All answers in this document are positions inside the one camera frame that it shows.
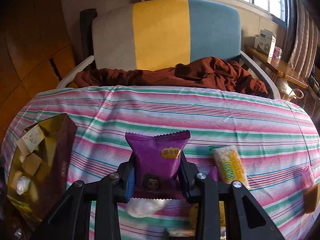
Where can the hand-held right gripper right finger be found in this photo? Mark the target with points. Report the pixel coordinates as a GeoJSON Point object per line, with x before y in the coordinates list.
{"type": "Point", "coordinates": [186, 182]}

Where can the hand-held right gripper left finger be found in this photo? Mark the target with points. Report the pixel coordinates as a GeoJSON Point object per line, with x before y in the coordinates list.
{"type": "Point", "coordinates": [131, 185]}

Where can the gold tin box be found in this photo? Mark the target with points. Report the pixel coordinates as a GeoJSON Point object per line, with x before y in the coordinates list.
{"type": "Point", "coordinates": [57, 155]}

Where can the beige cardboard box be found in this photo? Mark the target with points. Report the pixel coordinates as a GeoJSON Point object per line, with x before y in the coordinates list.
{"type": "Point", "coordinates": [30, 138]}

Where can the clear rice snack packet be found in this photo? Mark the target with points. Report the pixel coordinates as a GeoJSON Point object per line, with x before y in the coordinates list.
{"type": "Point", "coordinates": [230, 165]}

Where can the striped blanket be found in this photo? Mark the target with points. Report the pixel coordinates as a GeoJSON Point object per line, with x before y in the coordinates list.
{"type": "Point", "coordinates": [200, 120]}

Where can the brown cloth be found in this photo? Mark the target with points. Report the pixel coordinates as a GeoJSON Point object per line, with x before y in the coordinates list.
{"type": "Point", "coordinates": [205, 75]}

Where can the pink plastic packet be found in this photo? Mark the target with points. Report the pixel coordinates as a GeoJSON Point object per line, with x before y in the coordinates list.
{"type": "Point", "coordinates": [307, 176]}

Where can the grey yellow blue armchair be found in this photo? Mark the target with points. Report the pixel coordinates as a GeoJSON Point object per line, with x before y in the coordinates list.
{"type": "Point", "coordinates": [160, 35]}

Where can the wooden side table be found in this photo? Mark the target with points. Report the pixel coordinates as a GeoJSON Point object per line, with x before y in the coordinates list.
{"type": "Point", "coordinates": [282, 67]}

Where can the small pink container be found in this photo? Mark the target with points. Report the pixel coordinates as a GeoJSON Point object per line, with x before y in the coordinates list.
{"type": "Point", "coordinates": [278, 52]}

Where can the black rolled mat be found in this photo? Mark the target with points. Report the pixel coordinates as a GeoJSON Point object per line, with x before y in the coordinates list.
{"type": "Point", "coordinates": [87, 30]}

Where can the white carton box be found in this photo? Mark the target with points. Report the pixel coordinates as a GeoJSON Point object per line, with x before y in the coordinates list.
{"type": "Point", "coordinates": [266, 42]}

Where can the dark cluttered shelf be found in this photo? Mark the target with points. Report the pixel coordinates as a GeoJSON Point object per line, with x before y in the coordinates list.
{"type": "Point", "coordinates": [313, 82]}

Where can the wooden wardrobe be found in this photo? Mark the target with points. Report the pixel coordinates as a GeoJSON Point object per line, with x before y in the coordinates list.
{"type": "Point", "coordinates": [30, 42]}

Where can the striped grey curtain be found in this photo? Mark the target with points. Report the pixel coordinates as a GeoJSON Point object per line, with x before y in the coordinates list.
{"type": "Point", "coordinates": [302, 40]}

